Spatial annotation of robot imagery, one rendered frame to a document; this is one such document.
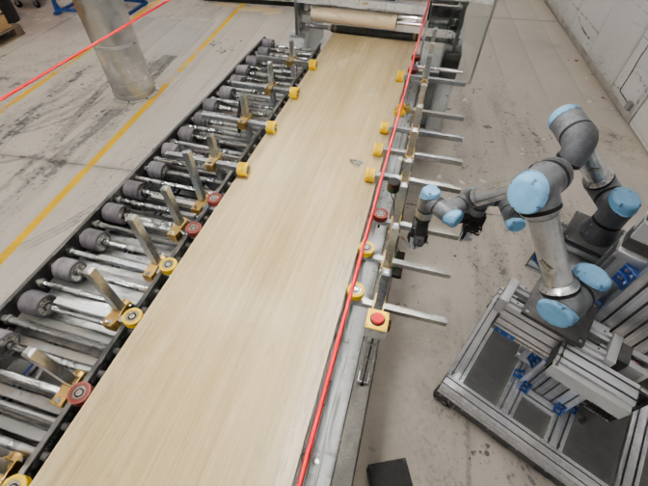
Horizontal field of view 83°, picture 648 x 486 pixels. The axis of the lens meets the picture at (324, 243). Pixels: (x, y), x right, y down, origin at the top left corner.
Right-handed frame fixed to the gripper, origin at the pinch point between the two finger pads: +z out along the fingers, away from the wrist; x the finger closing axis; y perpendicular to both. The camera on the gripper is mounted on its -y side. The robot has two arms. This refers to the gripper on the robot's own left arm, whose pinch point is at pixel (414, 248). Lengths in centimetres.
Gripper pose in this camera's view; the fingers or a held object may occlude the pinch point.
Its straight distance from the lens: 177.9
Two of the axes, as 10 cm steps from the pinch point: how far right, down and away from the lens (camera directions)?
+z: 0.0, 6.5, 7.6
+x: -9.6, -2.1, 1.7
